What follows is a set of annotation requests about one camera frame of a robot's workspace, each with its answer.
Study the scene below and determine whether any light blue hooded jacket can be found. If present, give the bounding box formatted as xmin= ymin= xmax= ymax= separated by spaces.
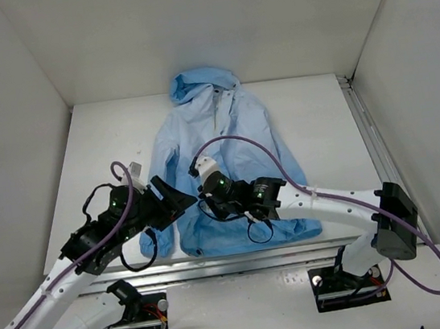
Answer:
xmin=139 ymin=67 xmax=323 ymax=257

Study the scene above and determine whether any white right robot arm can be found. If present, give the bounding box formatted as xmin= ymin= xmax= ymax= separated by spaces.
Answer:
xmin=198 ymin=171 xmax=418 ymax=287

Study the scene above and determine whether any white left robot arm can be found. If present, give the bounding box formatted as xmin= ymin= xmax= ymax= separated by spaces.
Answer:
xmin=4 ymin=176 xmax=196 ymax=329

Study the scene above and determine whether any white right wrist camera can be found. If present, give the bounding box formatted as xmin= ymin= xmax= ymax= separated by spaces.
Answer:
xmin=188 ymin=155 xmax=220 ymax=185

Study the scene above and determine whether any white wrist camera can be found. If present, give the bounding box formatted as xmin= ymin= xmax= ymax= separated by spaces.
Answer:
xmin=120 ymin=161 xmax=147 ymax=194
xmin=188 ymin=155 xmax=220 ymax=185

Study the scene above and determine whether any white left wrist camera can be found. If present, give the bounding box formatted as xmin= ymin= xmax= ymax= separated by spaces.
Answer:
xmin=120 ymin=161 xmax=147 ymax=194

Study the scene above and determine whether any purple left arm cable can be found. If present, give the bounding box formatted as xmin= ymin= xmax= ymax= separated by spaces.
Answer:
xmin=0 ymin=154 xmax=186 ymax=329

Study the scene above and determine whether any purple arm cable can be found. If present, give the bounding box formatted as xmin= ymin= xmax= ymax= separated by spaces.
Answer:
xmin=0 ymin=154 xmax=186 ymax=329
xmin=194 ymin=108 xmax=440 ymax=326

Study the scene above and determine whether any aluminium front rail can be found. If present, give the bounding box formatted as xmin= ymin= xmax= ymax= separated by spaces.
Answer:
xmin=80 ymin=237 xmax=356 ymax=297

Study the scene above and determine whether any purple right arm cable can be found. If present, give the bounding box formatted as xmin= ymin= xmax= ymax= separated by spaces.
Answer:
xmin=194 ymin=108 xmax=440 ymax=326

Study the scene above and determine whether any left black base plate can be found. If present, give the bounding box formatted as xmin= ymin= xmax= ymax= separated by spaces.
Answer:
xmin=105 ymin=290 xmax=169 ymax=329

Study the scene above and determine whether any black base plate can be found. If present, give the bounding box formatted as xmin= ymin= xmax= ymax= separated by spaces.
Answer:
xmin=307 ymin=265 xmax=391 ymax=314
xmin=105 ymin=290 xmax=169 ymax=329

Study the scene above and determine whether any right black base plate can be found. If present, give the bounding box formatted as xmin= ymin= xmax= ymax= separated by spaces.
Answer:
xmin=307 ymin=265 xmax=391 ymax=314

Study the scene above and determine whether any aluminium side rail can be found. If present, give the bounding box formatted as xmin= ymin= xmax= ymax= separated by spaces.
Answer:
xmin=335 ymin=62 xmax=440 ymax=329

